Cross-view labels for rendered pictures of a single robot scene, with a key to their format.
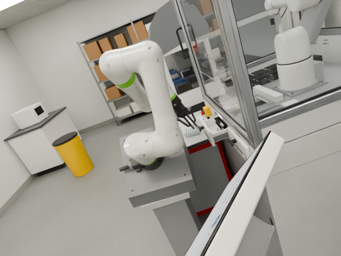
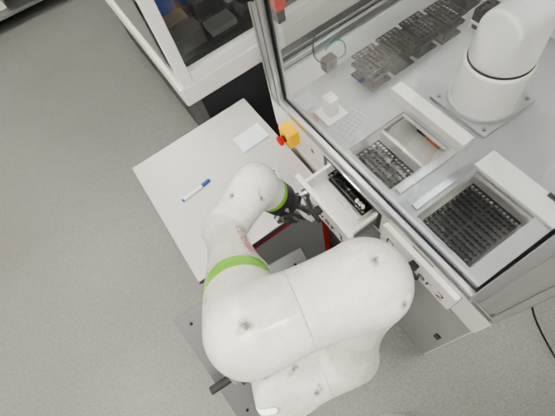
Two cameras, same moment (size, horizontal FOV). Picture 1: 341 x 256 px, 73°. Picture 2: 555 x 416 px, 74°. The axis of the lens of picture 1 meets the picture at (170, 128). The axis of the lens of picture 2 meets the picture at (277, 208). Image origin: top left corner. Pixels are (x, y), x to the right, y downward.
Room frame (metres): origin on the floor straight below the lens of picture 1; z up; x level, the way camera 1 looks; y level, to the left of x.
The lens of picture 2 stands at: (0.96, 0.08, 1.99)
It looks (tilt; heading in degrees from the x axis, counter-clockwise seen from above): 62 degrees down; 341
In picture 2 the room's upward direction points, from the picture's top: 20 degrees counter-clockwise
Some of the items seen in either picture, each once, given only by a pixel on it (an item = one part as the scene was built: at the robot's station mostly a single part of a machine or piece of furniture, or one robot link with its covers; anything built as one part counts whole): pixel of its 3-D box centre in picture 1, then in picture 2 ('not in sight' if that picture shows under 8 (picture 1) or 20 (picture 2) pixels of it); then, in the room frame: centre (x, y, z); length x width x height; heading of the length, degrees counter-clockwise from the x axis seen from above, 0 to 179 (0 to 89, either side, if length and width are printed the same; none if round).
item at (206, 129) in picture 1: (206, 130); (323, 210); (1.40, -0.22, 0.87); 0.29 x 0.02 x 0.11; 178
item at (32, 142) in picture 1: (45, 133); not in sight; (4.55, 2.35, 0.61); 1.15 x 0.72 x 1.22; 174
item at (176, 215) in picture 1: (184, 228); not in sight; (1.17, 0.16, 0.38); 0.30 x 0.30 x 0.76; 84
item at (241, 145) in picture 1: (238, 145); (416, 264); (1.08, -0.31, 0.87); 0.29 x 0.02 x 0.11; 178
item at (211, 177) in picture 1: (191, 167); (245, 218); (1.82, -0.04, 0.38); 0.62 x 0.58 x 0.76; 178
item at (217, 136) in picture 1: (235, 120); (372, 177); (1.39, -0.43, 0.86); 0.40 x 0.26 x 0.06; 88
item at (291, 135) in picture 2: (206, 111); (288, 135); (1.73, -0.32, 0.88); 0.07 x 0.05 x 0.07; 178
